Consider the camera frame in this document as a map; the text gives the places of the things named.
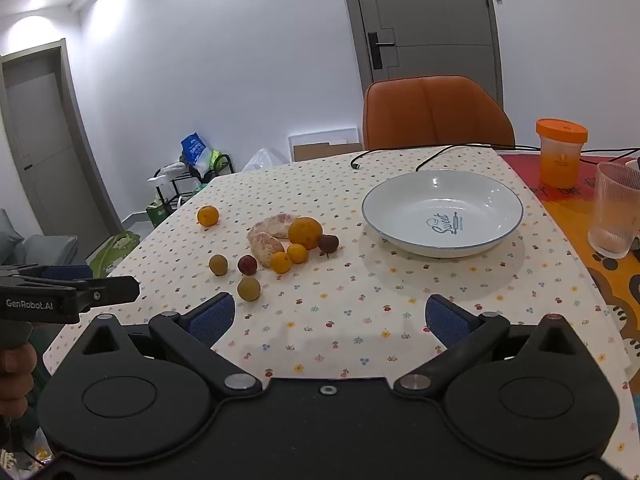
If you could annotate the blue plastic bag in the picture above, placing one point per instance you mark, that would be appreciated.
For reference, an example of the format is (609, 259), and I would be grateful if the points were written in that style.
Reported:
(194, 149)

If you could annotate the grey door with lock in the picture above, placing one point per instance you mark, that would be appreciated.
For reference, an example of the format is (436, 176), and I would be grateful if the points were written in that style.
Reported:
(430, 10)

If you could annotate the green patterned bag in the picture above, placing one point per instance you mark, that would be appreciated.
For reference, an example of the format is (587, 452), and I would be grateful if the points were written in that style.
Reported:
(112, 252)

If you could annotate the small peeled pomelo segment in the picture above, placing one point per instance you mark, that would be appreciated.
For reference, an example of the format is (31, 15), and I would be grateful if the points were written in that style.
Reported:
(265, 249)

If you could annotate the large orange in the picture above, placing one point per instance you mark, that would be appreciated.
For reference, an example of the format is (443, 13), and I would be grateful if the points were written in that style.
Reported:
(305, 232)

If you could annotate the black door lock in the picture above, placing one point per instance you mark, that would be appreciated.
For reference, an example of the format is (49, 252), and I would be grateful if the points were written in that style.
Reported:
(376, 50)

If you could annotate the person's left hand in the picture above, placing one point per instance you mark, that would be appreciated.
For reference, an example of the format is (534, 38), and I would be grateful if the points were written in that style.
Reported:
(15, 380)

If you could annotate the grey sofa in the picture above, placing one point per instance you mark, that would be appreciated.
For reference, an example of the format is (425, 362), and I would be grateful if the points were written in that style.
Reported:
(35, 242)

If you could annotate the orange printed table mat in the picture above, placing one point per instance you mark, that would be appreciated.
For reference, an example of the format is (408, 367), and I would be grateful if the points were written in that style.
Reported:
(570, 206)

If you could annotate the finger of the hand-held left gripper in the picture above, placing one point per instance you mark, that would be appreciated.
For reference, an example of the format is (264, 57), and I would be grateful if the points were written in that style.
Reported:
(65, 272)
(112, 291)

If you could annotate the small yellow kumquat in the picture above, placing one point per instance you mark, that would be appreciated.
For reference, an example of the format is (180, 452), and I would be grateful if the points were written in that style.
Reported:
(280, 263)
(297, 253)

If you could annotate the tangerine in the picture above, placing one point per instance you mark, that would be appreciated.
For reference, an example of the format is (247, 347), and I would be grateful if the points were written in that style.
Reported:
(207, 215)

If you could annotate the large peeled pomelo segment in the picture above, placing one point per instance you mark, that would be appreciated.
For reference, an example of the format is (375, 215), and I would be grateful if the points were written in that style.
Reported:
(272, 225)

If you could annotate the white flat board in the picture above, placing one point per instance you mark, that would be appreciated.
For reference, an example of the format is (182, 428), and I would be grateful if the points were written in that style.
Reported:
(320, 136)

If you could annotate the green-brown round fruit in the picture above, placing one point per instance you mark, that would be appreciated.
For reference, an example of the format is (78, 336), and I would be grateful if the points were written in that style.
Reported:
(248, 289)
(218, 264)

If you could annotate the lime green packet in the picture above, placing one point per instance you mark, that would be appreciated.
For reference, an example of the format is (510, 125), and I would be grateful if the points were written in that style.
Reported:
(216, 157)

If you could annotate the frosted plastic cup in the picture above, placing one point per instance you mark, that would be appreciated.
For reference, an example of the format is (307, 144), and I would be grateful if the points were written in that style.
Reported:
(612, 210)

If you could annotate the orange leather chair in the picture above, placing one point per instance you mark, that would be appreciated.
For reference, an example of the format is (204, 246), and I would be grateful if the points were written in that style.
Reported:
(435, 115)

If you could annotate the brown cardboard sheet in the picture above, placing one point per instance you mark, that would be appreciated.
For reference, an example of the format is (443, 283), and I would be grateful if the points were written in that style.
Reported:
(325, 152)

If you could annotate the grey plain door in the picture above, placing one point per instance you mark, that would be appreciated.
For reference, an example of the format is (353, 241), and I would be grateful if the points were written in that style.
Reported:
(40, 135)

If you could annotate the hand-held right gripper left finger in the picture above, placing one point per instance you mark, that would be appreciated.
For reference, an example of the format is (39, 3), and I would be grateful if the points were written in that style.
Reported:
(212, 317)

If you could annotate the white enamel plate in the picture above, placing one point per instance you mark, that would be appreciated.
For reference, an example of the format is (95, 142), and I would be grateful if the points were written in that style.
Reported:
(442, 212)

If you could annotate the bright red plum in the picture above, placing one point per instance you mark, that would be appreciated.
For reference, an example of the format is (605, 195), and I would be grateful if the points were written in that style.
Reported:
(247, 264)

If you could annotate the orange lidded plastic cup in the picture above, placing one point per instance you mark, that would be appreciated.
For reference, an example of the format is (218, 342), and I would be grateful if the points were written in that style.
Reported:
(561, 155)

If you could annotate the black metal rack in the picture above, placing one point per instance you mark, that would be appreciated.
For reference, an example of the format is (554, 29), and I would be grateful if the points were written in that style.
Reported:
(172, 180)

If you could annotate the green box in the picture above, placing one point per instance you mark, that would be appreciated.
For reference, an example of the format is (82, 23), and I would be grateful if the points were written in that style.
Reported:
(157, 211)

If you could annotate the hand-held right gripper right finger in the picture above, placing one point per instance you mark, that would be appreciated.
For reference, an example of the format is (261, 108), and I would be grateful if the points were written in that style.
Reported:
(447, 322)

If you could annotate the dark red plum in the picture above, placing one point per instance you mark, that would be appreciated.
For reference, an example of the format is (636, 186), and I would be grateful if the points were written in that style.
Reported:
(328, 244)

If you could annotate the white plastic bag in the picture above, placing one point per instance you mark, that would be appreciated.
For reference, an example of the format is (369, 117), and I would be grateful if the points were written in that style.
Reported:
(262, 160)

